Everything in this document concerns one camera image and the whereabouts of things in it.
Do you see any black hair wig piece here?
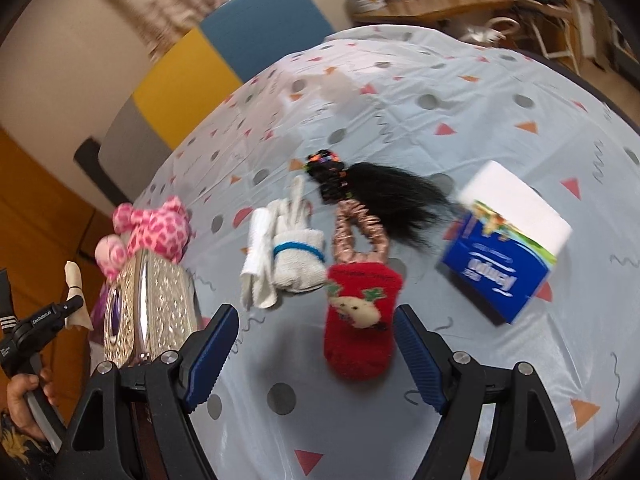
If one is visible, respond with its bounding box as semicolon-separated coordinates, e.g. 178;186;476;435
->
305;150;449;248

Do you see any grey yellow blue headboard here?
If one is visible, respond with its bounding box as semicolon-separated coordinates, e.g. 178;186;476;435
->
93;0;334;205

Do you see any person left hand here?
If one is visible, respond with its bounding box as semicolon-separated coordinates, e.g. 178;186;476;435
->
6;367;58;441

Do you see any purple cardboard box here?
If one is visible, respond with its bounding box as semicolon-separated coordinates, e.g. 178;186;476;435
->
89;283;110;346

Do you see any silver glitter tissue box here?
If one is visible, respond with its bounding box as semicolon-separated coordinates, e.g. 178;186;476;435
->
103;249;200;368

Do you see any patterned light blue tablecloth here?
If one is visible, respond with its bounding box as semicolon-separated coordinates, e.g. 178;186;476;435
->
89;23;640;480

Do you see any blue white tissue pack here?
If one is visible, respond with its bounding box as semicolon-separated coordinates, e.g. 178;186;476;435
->
442;160;572;323

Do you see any pink brown scrunchie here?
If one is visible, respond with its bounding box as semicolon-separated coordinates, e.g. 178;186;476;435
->
332;200;390;264

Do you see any pink spotted plush toy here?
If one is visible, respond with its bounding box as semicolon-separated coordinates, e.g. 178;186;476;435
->
94;196;191;284

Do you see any white waffle cloth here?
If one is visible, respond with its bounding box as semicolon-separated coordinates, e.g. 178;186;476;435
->
240;207;278;310

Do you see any red reindeer sock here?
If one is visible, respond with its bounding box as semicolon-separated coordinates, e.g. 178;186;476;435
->
323;262;404;382

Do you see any wooden side shelf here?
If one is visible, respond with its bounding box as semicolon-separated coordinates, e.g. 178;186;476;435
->
352;0;513;26

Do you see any wooden wardrobe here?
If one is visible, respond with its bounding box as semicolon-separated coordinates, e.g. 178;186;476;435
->
0;128;112;422

